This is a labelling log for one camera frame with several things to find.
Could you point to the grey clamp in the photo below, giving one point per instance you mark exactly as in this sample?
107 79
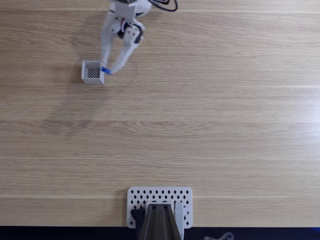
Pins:
178 212

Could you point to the blue clothes peg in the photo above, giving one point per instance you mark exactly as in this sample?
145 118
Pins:
106 70

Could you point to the small white perforated crate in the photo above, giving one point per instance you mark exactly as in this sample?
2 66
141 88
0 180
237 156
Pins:
86 80

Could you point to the black clamp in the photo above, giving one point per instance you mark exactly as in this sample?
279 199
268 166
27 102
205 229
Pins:
137 216

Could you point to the white perforated base plate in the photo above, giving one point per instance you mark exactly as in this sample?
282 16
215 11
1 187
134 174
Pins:
160 193

